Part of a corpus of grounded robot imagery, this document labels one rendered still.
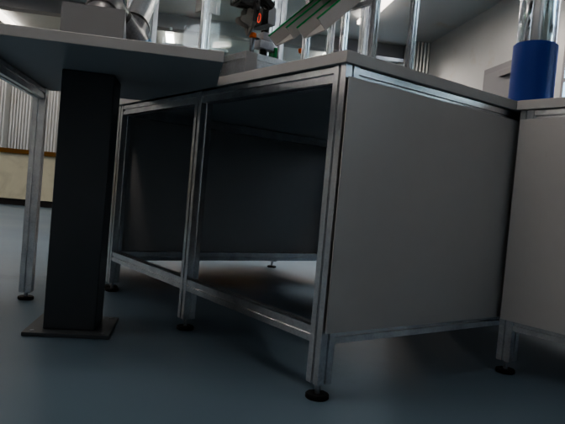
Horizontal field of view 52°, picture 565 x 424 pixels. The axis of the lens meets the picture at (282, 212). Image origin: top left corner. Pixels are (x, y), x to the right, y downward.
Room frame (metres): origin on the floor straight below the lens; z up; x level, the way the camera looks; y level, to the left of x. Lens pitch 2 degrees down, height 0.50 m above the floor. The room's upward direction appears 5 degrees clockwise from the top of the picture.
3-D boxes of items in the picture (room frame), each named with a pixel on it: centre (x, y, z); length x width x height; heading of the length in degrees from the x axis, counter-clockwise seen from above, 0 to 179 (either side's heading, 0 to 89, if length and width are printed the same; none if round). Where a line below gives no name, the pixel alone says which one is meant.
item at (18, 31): (1.90, 0.61, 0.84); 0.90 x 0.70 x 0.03; 9
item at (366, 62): (2.41, -0.23, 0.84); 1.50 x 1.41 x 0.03; 37
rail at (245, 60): (2.27, 0.41, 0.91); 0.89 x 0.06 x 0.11; 37
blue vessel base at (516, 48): (2.14, -0.88, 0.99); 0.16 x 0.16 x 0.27
